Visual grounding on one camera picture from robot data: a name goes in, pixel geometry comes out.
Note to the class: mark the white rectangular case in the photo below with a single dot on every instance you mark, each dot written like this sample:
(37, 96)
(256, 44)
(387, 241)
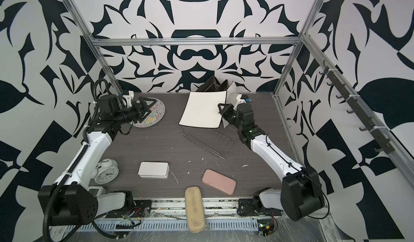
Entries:
(154, 170)

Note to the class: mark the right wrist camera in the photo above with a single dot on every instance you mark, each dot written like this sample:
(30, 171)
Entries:
(242, 99)

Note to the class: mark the pink rectangular case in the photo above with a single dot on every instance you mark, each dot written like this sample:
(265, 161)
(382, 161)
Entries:
(219, 182)

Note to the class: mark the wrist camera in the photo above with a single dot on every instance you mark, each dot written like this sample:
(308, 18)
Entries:
(242, 99)
(127, 98)

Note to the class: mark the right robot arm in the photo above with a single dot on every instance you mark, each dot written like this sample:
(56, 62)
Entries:
(301, 193)

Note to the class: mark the white alarm clock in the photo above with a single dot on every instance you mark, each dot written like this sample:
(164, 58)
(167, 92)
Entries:
(106, 171)

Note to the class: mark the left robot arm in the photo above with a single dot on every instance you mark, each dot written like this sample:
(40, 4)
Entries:
(67, 202)

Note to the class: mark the round speckled plate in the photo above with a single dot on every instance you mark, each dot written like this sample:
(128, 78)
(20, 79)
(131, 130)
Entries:
(157, 113)

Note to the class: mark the cream square plate black rim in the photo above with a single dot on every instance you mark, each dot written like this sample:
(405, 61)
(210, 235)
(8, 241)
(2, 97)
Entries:
(201, 110)

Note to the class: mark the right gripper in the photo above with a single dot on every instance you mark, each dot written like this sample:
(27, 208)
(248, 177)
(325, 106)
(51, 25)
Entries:
(230, 107)

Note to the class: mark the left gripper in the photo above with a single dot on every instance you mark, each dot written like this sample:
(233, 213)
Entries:
(142, 112)

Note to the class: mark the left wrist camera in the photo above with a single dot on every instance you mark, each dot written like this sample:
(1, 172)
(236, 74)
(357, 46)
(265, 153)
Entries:
(127, 98)

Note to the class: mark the white square plate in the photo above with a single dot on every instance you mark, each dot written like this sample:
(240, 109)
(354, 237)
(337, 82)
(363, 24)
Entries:
(232, 96)

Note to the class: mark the black wall hook rail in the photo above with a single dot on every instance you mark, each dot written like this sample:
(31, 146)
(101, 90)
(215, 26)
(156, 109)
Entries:
(359, 108)

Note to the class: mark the large black square plate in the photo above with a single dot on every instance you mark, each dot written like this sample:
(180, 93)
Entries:
(211, 85)

